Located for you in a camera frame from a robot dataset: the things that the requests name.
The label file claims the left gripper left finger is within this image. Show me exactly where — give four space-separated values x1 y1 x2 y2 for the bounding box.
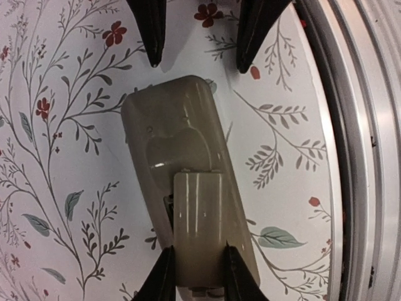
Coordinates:
133 246 176 301

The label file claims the white remote control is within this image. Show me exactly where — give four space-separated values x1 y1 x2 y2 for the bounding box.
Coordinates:
121 76 260 300

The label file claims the remote battery cover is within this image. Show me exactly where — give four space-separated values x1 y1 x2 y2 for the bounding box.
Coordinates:
174 172 227 290

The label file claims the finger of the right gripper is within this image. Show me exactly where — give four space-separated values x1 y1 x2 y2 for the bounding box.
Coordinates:
236 0 291 74
127 0 167 68

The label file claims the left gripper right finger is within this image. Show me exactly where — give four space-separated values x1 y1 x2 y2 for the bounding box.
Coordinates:
223 243 269 301

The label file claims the floral patterned table mat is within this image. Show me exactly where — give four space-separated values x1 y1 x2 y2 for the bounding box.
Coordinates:
1 1 331 300

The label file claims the front aluminium rail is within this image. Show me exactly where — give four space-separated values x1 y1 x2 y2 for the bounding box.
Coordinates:
295 1 400 300

